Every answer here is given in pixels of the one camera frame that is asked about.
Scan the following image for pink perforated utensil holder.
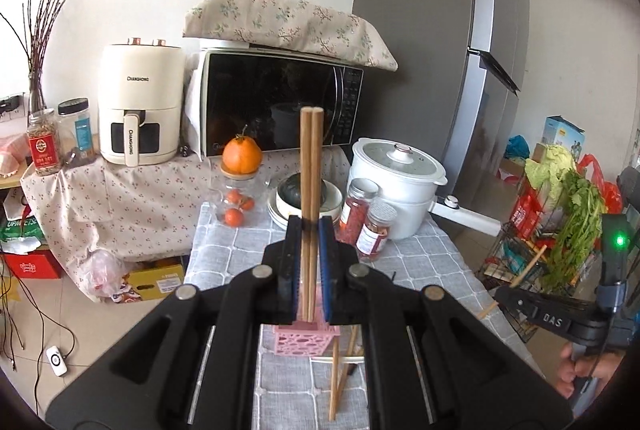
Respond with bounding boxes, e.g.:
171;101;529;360
273;322;341;358

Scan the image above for wooden chopstick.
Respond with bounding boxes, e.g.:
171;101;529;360
308;107;323;322
328;336;340;421
476;245;547;320
335;325;359;412

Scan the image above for person's right hand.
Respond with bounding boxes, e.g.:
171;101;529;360
555;342;625;398

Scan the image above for green leafy herbs bunch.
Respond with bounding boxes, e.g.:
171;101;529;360
541;170;605;294

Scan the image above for grey checked tablecloth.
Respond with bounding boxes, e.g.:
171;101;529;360
183;201;544;430

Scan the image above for white plastic spoon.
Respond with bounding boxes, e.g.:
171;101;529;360
310;354;364;364

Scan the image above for red plastic bag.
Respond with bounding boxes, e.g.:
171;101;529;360
577;154;623;214

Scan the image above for short jar with red label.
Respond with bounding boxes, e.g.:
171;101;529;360
355;199;397;261

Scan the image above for floral white table cover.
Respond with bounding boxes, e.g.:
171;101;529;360
19;144;352;301

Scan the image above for tall jar of red berries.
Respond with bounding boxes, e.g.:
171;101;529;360
336;178;378;245

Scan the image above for glass jar with small oranges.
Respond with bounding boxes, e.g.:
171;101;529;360
208;161;267;228

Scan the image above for pale green cabbage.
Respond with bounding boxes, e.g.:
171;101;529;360
524;144;576;199

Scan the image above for white ceramic bowl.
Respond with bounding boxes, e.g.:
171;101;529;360
267;177;343;230

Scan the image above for red box on floor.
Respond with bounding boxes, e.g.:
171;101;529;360
4;249;62;280

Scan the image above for white electric cooking pot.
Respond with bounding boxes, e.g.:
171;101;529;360
348;138;501;240

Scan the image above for dark green kabocha squash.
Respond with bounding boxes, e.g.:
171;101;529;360
278;172;302;209

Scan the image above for orange tangerine fruit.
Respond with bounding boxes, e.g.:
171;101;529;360
221;128;262;176

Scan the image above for blue-label jar black lid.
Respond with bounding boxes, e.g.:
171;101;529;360
58;98;96;168

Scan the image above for red-label nut jar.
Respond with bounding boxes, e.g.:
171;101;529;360
27;108;62;176

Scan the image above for black microwave oven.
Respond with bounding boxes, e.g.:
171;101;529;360
182;46;363;157

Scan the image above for cream air fryer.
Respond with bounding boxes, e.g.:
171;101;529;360
98;38;184;167

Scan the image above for floral microwave cover cloth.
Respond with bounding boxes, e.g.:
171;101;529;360
183;0;398;72

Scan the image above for dry branches in vase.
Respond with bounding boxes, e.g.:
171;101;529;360
1;0;67;117

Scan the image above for black wire rack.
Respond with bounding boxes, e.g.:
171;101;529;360
476;178;609;344

